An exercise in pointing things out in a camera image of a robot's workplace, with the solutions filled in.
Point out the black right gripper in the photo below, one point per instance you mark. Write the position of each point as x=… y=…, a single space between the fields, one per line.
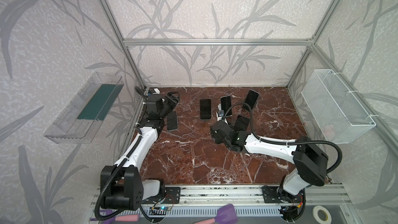
x=229 y=124

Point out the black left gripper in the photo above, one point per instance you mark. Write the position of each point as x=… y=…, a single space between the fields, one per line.
x=168 y=102

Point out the black phone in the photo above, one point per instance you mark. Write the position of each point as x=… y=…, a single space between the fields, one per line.
x=226 y=103
x=172 y=121
x=241 y=123
x=205 y=109
x=251 y=99

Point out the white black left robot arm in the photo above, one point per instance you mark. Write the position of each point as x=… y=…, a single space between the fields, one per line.
x=122 y=187

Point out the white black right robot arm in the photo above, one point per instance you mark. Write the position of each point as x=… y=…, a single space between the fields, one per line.
x=309 y=160

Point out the black phone on white stand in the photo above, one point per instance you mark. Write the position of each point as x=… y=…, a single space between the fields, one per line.
x=226 y=103

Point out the purple pink spatula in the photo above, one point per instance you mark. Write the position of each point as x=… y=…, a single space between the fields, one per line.
x=225 y=215

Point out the white tape roll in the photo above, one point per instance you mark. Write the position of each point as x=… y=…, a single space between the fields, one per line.
x=321 y=215

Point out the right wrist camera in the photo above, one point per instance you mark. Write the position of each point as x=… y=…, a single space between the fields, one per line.
x=221 y=115

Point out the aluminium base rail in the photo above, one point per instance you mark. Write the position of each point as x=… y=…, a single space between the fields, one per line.
x=203 y=201

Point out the clear plastic wall bin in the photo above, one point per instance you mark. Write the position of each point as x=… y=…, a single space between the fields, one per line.
x=80 y=121

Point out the white wire mesh basket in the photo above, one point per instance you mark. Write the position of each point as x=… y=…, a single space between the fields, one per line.
x=337 y=111

